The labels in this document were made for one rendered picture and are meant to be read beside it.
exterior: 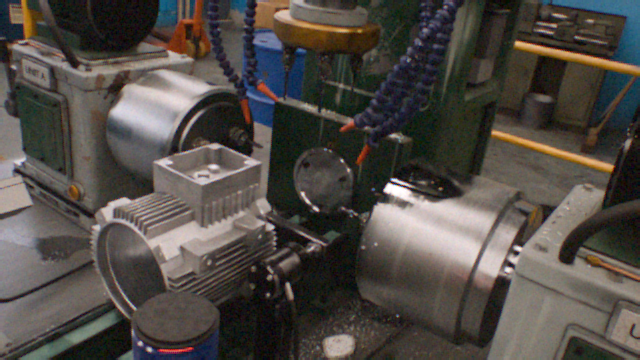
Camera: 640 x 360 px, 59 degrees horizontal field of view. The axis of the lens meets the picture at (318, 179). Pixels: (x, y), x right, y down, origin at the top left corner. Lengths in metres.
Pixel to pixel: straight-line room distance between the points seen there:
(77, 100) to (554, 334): 0.97
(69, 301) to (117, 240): 0.29
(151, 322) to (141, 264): 0.50
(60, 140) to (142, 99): 0.25
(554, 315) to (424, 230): 0.19
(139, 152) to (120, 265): 0.30
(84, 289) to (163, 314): 0.76
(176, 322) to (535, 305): 0.46
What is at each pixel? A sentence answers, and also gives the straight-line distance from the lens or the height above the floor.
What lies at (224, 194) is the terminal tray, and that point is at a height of 1.12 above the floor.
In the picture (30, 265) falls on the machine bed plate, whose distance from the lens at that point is 1.26.
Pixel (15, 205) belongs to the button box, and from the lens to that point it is 0.94.
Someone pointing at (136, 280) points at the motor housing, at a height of 0.96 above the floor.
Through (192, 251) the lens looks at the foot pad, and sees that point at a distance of 0.75.
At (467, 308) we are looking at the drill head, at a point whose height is 1.03.
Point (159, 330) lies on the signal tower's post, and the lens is 0.40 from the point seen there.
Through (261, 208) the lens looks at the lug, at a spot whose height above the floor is 1.08.
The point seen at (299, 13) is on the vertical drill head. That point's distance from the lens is 0.93.
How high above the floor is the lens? 1.48
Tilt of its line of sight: 24 degrees down
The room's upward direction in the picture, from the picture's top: 7 degrees clockwise
